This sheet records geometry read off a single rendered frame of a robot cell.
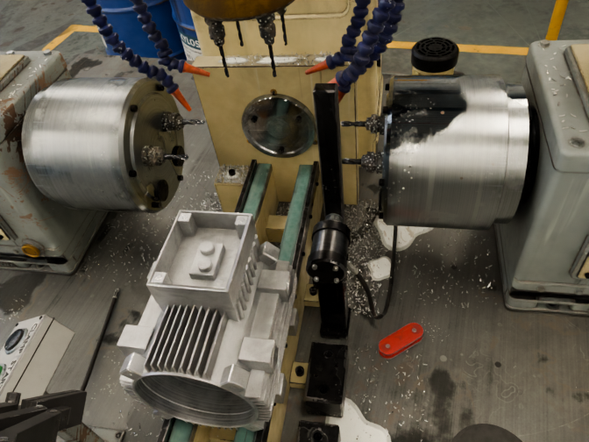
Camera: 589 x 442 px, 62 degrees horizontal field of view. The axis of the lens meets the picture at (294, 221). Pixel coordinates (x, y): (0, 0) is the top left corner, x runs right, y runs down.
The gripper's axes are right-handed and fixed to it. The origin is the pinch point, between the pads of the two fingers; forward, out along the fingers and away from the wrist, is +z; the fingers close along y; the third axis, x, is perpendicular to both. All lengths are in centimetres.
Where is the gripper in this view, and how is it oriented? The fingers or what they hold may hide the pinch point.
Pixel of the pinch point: (53, 412)
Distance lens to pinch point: 51.0
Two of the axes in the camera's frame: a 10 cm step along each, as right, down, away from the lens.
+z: 1.8, 2.1, 9.6
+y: -9.8, -0.7, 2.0
